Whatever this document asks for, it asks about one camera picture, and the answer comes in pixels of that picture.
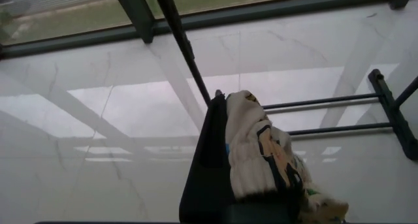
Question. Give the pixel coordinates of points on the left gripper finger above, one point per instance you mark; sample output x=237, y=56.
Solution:
x=205, y=171

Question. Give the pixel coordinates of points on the cream printed garment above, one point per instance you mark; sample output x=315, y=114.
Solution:
x=248, y=158

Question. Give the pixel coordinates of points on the black clothes rack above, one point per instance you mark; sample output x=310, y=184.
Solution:
x=183, y=41

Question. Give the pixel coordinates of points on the window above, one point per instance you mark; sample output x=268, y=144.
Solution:
x=81, y=15

